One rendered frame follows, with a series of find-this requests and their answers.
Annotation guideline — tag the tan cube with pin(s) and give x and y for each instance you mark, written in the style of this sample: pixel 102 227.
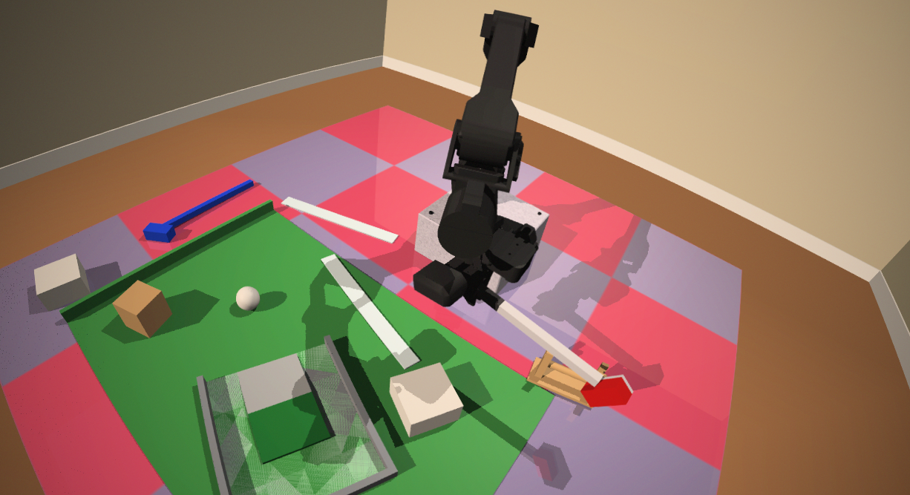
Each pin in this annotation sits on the tan cube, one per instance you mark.
pixel 142 308

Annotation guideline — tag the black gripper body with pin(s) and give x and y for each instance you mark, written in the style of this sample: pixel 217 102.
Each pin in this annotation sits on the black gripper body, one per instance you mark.
pixel 447 283

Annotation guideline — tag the beige cube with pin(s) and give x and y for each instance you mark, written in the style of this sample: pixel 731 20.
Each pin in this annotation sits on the beige cube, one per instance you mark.
pixel 61 282
pixel 425 399

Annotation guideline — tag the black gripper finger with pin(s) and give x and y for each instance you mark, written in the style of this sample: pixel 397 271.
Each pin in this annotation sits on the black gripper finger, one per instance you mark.
pixel 471 291
pixel 487 273

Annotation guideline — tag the cream-white ball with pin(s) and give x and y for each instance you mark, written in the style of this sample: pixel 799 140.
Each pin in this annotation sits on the cream-white ball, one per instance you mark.
pixel 248 298

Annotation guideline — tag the white flat bar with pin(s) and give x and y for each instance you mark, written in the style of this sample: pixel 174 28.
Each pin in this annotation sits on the white flat bar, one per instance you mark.
pixel 373 317
pixel 341 220

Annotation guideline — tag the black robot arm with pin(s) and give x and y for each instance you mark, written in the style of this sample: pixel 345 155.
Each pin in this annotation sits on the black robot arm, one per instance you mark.
pixel 486 139

